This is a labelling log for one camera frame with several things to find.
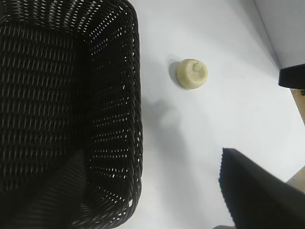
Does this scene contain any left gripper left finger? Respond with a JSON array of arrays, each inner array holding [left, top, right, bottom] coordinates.
[[0, 149, 91, 229]]

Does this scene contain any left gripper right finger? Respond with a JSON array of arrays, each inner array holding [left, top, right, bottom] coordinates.
[[217, 147, 305, 229]]

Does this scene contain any dark brown woven wicker basket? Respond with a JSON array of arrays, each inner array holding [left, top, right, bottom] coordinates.
[[0, 0, 144, 229]]

